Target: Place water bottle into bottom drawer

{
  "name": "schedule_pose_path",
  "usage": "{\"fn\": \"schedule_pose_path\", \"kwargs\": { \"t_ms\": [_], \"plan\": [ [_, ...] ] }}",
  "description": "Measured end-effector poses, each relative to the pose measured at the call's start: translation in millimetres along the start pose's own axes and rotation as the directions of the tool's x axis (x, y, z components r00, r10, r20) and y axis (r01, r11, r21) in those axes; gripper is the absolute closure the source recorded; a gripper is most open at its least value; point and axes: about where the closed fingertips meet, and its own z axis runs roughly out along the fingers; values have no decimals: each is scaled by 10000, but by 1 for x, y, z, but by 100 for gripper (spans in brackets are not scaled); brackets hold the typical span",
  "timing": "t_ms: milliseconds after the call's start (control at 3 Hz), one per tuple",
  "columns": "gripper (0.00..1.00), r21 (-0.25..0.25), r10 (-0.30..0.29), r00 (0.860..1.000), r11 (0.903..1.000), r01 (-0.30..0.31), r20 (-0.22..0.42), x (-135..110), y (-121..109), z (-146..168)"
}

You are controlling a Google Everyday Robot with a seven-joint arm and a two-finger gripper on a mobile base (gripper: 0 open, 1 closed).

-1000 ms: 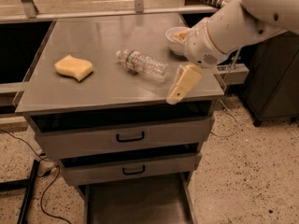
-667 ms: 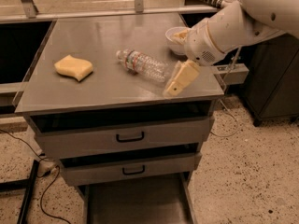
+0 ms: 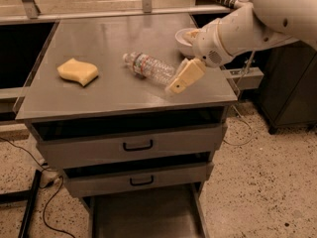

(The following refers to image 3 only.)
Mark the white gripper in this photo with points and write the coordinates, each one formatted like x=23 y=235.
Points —
x=207 y=47

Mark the clear plastic water bottle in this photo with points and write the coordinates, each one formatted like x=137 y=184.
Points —
x=148 y=67

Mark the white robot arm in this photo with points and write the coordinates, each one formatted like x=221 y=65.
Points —
x=254 y=25

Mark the grey drawer cabinet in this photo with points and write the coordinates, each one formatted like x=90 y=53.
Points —
x=115 y=91

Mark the top grey drawer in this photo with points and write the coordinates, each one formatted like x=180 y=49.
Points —
x=93 y=142

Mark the grey drawer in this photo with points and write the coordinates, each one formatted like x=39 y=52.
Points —
x=93 y=142
x=135 y=175
x=163 y=212

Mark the bottom grey drawer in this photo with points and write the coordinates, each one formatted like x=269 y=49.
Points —
x=163 y=212

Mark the middle grey drawer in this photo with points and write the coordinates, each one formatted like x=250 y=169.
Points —
x=135 y=175

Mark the white bowl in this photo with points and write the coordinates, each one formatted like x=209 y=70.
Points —
x=183 y=46

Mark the dark cabinet on right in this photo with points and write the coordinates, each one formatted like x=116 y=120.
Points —
x=287 y=96

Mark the yellow sponge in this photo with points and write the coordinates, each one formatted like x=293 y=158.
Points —
x=78 y=71

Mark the metal rail frame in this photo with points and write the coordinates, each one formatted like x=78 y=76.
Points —
x=23 y=11

